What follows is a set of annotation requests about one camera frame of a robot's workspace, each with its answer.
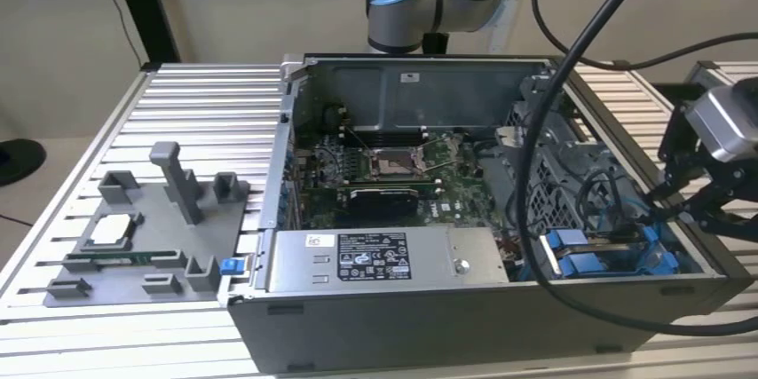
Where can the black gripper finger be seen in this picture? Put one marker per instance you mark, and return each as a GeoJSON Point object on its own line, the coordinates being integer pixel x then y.
{"type": "Point", "coordinates": [710, 219]}
{"type": "Point", "coordinates": [680, 172]}

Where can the hard disk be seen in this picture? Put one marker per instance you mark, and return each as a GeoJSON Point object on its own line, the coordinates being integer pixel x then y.
{"type": "Point", "coordinates": [564, 238]}

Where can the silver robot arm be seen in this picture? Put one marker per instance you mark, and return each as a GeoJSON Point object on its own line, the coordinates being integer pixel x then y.
{"type": "Point", "coordinates": [403, 19]}

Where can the grey perforated disk bay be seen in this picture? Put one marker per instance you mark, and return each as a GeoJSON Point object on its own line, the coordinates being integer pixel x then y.
{"type": "Point", "coordinates": [549, 201]}

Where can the green motherboard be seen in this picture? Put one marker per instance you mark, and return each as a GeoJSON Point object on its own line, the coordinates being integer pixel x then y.
{"type": "Point", "coordinates": [467, 201]}

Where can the CPU socket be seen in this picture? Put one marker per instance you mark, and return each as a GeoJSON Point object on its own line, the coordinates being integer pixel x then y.
{"type": "Point", "coordinates": [393, 163]}

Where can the black graphics card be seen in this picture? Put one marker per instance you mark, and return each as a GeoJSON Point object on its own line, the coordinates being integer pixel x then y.
{"type": "Point", "coordinates": [379, 206]}

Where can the thin metal locking lever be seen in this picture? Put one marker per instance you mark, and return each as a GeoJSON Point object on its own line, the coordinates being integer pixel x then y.
{"type": "Point", "coordinates": [360, 138]}

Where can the dark grey PC case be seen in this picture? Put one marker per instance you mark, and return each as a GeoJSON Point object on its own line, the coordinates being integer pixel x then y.
{"type": "Point", "coordinates": [413, 330]}

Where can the silver power supply unit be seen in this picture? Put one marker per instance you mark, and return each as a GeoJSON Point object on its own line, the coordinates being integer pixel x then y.
{"type": "Point", "coordinates": [296, 272]}

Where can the blue case latch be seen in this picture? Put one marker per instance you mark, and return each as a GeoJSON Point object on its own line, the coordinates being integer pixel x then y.
{"type": "Point", "coordinates": [230, 266]}

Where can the grey parts rack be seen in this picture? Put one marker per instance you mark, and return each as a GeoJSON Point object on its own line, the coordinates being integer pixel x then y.
{"type": "Point", "coordinates": [153, 228]}

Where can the green RAM stick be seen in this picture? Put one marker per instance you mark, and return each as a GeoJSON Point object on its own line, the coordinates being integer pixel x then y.
{"type": "Point", "coordinates": [136, 257]}

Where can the silver CPU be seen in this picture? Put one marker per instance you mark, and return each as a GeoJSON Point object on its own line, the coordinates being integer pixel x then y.
{"type": "Point", "coordinates": [112, 228]}

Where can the black round stand base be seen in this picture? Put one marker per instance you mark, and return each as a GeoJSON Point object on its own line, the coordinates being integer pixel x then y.
{"type": "Point", "coordinates": [20, 159]}

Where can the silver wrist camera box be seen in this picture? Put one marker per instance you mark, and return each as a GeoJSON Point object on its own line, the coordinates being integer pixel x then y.
{"type": "Point", "coordinates": [722, 126]}

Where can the black frame post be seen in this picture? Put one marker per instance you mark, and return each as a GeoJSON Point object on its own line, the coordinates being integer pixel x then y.
{"type": "Point", "coordinates": [144, 6]}

